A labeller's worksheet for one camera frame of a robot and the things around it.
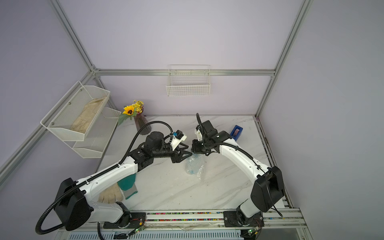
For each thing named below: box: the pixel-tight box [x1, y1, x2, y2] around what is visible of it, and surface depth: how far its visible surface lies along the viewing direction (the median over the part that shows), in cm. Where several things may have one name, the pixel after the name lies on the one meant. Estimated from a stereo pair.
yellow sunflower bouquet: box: [118, 100, 144, 126], surface depth 93 cm
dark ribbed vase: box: [134, 112, 152, 135], surface depth 105 cm
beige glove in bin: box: [70, 96, 107, 134], surface depth 81 cm
